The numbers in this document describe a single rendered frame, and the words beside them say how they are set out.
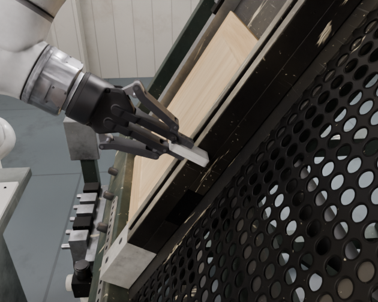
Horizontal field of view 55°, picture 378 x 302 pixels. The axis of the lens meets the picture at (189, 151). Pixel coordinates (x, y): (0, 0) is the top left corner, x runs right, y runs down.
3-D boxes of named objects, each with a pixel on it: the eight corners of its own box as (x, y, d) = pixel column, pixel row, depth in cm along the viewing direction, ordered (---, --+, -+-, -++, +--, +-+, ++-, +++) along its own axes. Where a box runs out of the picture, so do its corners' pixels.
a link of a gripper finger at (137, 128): (106, 118, 54) (102, 125, 55) (170, 151, 58) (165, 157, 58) (110, 107, 57) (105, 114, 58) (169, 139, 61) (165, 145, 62)
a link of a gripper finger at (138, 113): (112, 102, 57) (116, 95, 56) (173, 133, 61) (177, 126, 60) (109, 113, 54) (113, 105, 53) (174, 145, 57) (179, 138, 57)
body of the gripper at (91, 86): (56, 125, 52) (114, 153, 55) (80, 76, 49) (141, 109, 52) (67, 104, 59) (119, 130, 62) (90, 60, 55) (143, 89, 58)
